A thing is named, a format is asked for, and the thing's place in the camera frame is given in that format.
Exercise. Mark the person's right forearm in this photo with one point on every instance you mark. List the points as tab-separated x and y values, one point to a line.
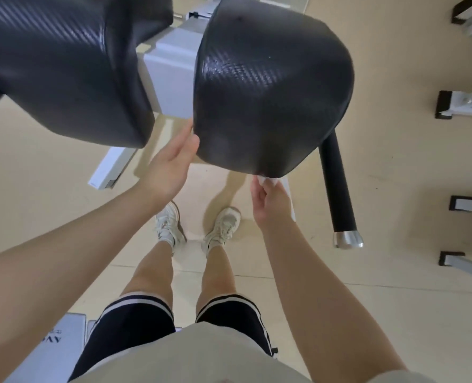
327	307

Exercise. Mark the person's right hand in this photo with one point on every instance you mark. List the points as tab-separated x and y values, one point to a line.
272	207

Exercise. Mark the person's left hand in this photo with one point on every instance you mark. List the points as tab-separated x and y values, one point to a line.
168	171

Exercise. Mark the white cleaning wipe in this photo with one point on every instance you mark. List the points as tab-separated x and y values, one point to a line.
268	180

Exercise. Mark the person's beige sneaker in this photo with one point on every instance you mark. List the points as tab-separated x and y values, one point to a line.
168	225
222	227

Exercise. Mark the person's grey white shirt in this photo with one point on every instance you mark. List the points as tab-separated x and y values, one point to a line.
204	355

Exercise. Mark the person's left forearm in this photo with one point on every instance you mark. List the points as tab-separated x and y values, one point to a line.
52	283

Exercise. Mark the person's left leg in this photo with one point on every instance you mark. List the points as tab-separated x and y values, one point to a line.
152	275

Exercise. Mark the black textured cushion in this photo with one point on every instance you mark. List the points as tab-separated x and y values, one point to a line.
60	63

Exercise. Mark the black cushion with small dents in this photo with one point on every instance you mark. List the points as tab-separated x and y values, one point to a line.
272	95

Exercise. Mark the person's leg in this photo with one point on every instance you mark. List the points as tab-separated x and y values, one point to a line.
218	275
152	275

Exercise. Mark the person's right beige sneaker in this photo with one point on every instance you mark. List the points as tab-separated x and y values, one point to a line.
222	227

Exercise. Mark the person's right leg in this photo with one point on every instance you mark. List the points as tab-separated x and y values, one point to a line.
218	275

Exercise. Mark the grey printed metal base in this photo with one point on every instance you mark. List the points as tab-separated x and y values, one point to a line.
52	347

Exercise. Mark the person's black striped shorts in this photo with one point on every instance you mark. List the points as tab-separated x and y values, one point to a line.
132	327

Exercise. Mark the person's left beige sneaker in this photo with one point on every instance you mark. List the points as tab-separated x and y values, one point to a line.
168	225

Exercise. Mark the white machine frame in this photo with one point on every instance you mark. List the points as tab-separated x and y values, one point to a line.
172	63

